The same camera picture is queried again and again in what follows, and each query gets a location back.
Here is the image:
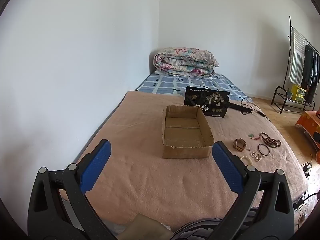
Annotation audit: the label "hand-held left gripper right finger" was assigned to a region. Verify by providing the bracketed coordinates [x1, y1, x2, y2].
[212, 141, 295, 240]

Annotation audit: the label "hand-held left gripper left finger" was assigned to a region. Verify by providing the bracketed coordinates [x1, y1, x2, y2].
[27, 139, 118, 240]

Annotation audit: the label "pearl bracelet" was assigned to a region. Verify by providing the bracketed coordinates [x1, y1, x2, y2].
[250, 151, 264, 162]

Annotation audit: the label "cardboard box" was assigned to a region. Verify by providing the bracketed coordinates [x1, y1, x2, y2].
[161, 105, 215, 159]

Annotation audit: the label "dark bead necklace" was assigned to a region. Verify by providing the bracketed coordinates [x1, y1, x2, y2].
[260, 132, 282, 148]

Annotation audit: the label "pink blanket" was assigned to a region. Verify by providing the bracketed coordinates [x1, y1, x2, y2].
[59, 90, 309, 230]

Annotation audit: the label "person's striped clothing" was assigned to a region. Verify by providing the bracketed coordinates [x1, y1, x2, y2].
[172, 206, 258, 240]

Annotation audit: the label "black printed gift bag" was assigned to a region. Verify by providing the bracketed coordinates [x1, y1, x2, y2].
[184, 86, 230, 118]

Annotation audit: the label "orange box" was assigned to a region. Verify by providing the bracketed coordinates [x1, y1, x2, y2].
[295, 110, 320, 153]

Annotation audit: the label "yellow box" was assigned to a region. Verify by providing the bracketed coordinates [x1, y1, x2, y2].
[291, 84, 307, 102]

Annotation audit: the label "blue checked bedsheet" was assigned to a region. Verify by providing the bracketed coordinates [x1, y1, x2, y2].
[135, 73, 254, 103]

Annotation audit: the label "folded floral quilt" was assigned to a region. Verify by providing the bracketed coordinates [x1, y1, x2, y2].
[153, 47, 219, 77]

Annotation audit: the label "dark hanging clothes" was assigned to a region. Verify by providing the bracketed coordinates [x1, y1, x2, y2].
[301, 44, 320, 103]

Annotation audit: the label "striped hanging cloth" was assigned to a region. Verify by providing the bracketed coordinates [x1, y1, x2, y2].
[287, 27, 307, 85]

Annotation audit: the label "black metal clothes rack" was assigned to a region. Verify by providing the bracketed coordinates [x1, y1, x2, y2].
[271, 16, 320, 114]

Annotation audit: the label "ring light with black stand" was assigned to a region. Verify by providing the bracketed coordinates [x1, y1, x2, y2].
[229, 102, 253, 114]

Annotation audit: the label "black ring light cable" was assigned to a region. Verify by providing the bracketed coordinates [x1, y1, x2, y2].
[240, 99, 275, 125]

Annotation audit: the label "tangled floor cables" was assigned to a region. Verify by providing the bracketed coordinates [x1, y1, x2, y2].
[292, 187, 316, 227]

